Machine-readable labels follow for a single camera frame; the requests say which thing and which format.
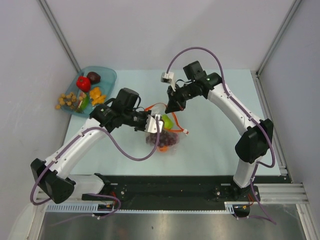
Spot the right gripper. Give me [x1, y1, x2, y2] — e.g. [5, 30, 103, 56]
[165, 81, 198, 114]

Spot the green apple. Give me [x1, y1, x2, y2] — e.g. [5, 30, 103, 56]
[161, 114, 174, 130]

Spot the clear zip top bag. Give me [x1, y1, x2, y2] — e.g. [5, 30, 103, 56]
[145, 102, 189, 153]

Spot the purple grape bunch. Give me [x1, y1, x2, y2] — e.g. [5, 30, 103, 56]
[145, 131, 179, 147]

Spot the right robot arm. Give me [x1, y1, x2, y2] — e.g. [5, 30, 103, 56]
[160, 61, 274, 201]

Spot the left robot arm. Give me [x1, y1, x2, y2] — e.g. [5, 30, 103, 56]
[30, 88, 163, 204]

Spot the orange yellow fruit cluster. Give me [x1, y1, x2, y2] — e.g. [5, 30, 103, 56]
[89, 86, 107, 106]

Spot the teal plastic basket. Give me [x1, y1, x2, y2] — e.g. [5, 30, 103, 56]
[61, 66, 117, 118]

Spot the green pear slice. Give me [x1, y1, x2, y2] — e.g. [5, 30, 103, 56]
[76, 91, 90, 113]

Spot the dark maroon fruit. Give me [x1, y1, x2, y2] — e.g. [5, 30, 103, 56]
[86, 71, 101, 85]

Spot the red bell pepper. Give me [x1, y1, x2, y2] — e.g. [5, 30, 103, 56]
[76, 76, 91, 93]

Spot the yellow grape bunch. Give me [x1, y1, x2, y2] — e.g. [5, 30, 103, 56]
[54, 92, 77, 110]

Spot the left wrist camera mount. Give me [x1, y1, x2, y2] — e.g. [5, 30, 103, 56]
[145, 114, 164, 134]

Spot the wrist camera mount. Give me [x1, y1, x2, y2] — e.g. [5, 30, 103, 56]
[145, 114, 164, 134]
[160, 71, 176, 92]

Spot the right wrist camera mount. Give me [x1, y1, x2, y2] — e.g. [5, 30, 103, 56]
[160, 71, 176, 92]

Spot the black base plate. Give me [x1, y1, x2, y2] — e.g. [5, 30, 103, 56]
[51, 174, 293, 211]

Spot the white cable duct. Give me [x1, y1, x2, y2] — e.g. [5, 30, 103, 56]
[46, 203, 235, 214]

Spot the aluminium rail frame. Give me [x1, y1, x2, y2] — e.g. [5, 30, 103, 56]
[34, 183, 307, 204]

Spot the left corner aluminium post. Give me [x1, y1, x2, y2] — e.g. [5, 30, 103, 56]
[36, 0, 81, 73]

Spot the corner aluminium post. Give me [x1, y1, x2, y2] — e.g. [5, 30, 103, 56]
[36, 0, 81, 73]
[255, 0, 304, 77]

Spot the right corner aluminium post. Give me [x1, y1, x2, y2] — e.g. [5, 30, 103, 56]
[255, 0, 304, 77]

